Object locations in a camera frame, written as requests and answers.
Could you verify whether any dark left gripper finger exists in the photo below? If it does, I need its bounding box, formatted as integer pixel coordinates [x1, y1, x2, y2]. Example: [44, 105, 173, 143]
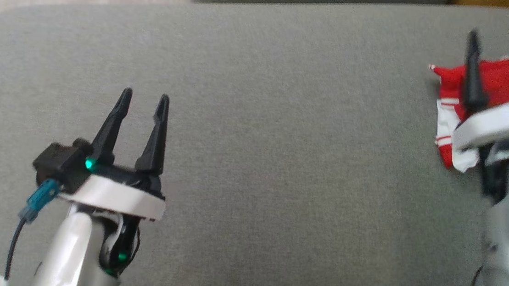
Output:
[135, 92, 171, 176]
[89, 85, 134, 168]

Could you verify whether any red jersey striped white trim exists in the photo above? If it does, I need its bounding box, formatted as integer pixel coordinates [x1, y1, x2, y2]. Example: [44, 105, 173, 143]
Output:
[420, 50, 509, 177]

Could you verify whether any large grey sofa seat cushion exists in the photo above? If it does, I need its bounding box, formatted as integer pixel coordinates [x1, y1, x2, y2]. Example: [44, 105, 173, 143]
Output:
[0, 0, 509, 286]

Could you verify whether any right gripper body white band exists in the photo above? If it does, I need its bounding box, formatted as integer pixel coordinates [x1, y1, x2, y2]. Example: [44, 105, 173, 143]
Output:
[451, 95, 509, 155]

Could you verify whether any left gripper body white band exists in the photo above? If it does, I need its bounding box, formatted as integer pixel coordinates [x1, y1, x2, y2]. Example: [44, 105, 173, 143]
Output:
[57, 158, 170, 222]

